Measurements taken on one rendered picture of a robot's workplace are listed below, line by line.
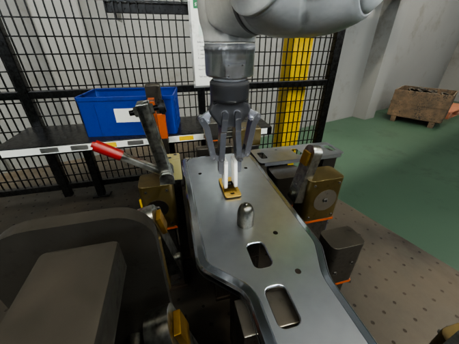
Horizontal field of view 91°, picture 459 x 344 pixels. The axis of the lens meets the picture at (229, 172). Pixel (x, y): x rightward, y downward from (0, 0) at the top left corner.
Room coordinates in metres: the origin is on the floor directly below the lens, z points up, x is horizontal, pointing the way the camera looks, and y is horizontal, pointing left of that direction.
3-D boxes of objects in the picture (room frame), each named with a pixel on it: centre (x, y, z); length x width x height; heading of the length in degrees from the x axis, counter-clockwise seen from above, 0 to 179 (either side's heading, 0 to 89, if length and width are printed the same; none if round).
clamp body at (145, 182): (0.41, 0.17, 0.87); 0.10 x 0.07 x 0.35; 104
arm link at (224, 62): (0.46, 0.00, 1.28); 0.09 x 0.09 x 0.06
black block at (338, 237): (0.31, -0.23, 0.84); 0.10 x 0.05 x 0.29; 104
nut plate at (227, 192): (0.46, 0.00, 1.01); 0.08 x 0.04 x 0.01; 14
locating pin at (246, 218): (0.34, -0.03, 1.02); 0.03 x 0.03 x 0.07
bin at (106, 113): (0.82, 0.34, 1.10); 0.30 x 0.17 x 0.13; 97
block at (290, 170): (0.58, -0.18, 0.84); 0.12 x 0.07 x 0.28; 104
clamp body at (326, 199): (0.46, -0.23, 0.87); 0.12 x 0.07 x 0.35; 104
